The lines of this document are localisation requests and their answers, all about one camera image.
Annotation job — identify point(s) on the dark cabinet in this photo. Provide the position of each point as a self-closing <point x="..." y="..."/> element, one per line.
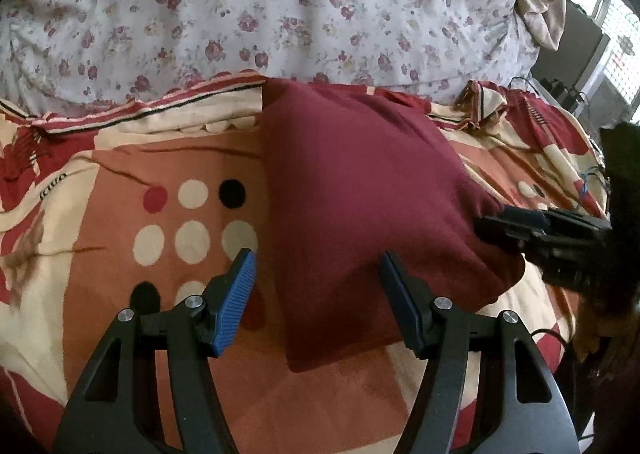
<point x="570" y="44"/>

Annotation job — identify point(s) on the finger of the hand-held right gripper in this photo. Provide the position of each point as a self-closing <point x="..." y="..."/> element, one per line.
<point x="495" y="231"/>
<point x="530" y="219"/>

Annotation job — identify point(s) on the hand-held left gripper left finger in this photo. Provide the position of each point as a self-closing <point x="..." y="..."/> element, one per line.
<point x="232" y="304"/>

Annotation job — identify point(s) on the window grille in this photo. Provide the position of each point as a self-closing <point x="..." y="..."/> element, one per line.
<point x="620" y="44"/>

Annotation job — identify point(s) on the maroon garment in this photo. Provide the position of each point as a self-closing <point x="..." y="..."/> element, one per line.
<point x="360" y="184"/>

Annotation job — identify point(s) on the white floral quilt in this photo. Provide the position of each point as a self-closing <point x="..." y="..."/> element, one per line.
<point x="225" y="9"/>

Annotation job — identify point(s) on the red cream patterned blanket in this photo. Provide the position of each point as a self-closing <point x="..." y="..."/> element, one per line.
<point x="115" y="159"/>

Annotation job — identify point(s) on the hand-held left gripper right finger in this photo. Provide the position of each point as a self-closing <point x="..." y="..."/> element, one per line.
<point x="412" y="319"/>

